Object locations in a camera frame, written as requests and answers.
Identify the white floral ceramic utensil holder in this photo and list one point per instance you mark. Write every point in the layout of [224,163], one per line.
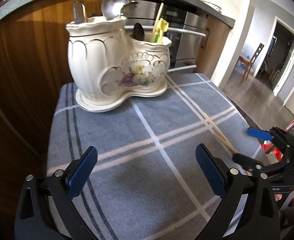
[109,66]

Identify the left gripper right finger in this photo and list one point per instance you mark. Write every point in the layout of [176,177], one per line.
[259,219]

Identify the stainless steel oven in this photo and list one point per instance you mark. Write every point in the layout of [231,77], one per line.
[186,30]

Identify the black plastic spoon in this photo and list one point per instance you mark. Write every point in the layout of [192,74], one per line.
[138,32]

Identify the silver fork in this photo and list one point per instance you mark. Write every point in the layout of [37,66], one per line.
[78,13]

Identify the white bowl on counter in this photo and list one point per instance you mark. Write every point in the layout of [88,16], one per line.
[214,6]

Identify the yellow tulip training chopsticks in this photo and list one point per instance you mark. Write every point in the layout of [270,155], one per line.
[156,34]

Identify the green yellow tulip spoon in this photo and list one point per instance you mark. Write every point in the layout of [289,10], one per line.
[164,25]

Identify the red plastic bag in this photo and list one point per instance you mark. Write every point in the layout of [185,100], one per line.
[271,151]

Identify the wooden dining chair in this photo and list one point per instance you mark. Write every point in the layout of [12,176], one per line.
[249,63]

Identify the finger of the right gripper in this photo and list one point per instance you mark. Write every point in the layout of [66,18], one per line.
[260,134]
[256,167]

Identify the single wooden chopstick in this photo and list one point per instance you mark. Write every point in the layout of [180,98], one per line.
[156,21]

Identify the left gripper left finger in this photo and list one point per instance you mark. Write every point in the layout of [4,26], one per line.
[33,218]

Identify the silver spoon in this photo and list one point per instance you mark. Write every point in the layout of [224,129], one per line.
[111,8]

